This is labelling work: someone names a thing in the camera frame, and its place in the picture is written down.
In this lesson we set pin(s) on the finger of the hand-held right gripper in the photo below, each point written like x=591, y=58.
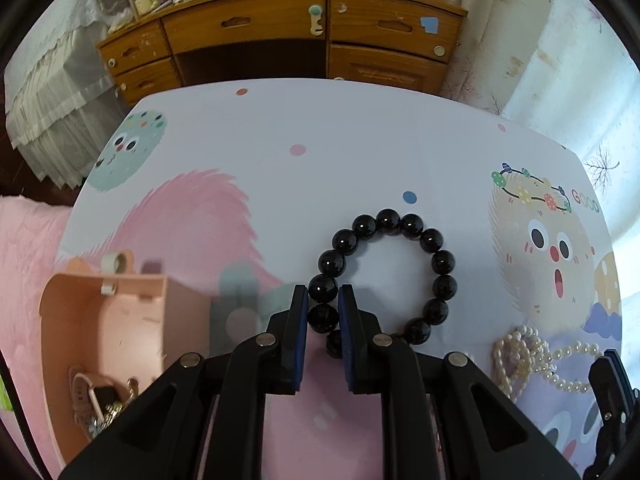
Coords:
x=628, y=385
x=605, y=410

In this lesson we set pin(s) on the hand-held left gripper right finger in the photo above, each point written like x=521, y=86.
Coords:
x=346, y=342

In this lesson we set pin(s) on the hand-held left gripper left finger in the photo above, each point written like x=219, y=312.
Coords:
x=299, y=342

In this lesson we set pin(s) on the pink plastic storage box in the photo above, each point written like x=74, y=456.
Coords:
x=130, y=325

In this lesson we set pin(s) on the pink band wristwatch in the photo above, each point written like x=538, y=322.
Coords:
x=82, y=390

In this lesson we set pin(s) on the cartoon printed tablecloth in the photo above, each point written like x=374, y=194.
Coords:
x=300, y=160

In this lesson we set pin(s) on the pink fluffy blanket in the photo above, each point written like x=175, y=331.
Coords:
x=25, y=285

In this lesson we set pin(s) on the green white drawer hook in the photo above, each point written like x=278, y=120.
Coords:
x=315, y=20

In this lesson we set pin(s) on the wooden desk with drawers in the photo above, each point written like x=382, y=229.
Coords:
x=240, y=25

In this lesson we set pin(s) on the blue square sticker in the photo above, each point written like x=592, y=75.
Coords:
x=430, y=25

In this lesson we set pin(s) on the white leaf print curtain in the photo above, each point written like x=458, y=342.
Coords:
x=550, y=60

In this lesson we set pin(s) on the white lace cover cloth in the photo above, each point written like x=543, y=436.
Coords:
x=50, y=85

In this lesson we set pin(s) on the yellow desk container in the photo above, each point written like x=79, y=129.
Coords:
x=150, y=4

